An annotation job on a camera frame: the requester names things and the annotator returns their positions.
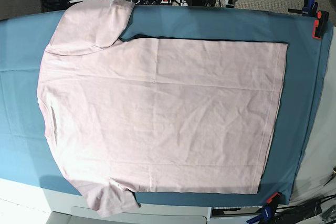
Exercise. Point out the orange black clamp bottom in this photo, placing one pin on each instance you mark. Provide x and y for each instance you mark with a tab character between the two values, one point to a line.
275	196

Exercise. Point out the orange black clamp top right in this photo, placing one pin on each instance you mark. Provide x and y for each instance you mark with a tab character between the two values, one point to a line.
320	24

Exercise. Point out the blue clamp bottom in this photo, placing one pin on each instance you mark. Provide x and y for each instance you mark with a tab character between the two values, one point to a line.
266	214

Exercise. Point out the orange black clamp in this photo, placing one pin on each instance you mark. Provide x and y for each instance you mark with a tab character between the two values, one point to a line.
275	196
320	24

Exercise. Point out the blue clamp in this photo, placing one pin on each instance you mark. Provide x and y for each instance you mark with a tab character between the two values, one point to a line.
309	9
266	214

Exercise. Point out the blue clamp top right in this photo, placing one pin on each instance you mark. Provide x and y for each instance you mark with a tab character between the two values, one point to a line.
309	9

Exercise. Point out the pink T-shirt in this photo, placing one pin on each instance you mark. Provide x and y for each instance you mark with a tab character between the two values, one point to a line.
155	114

